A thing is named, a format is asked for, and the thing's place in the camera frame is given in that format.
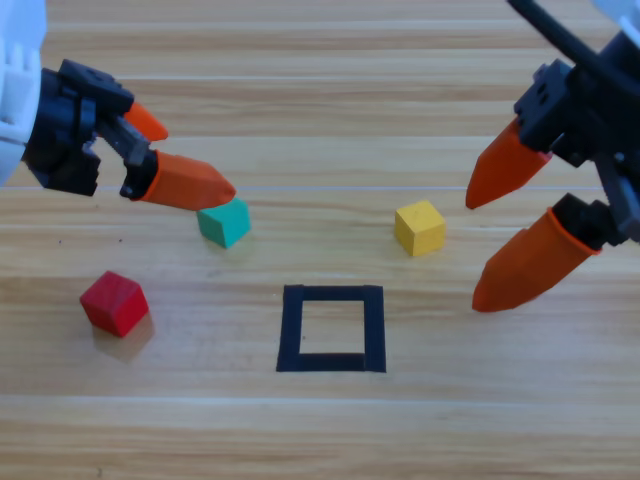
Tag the red wooden block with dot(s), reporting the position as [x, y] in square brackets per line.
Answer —
[112, 305]

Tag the yellow wooden block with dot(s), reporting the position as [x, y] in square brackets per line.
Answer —
[420, 227]

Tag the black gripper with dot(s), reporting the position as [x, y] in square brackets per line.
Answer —
[595, 110]
[60, 130]

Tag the black tape square outline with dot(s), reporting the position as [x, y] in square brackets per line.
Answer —
[292, 325]

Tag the green wooden block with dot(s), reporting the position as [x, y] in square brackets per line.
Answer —
[225, 226]

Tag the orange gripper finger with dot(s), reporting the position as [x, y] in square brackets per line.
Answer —
[525, 272]

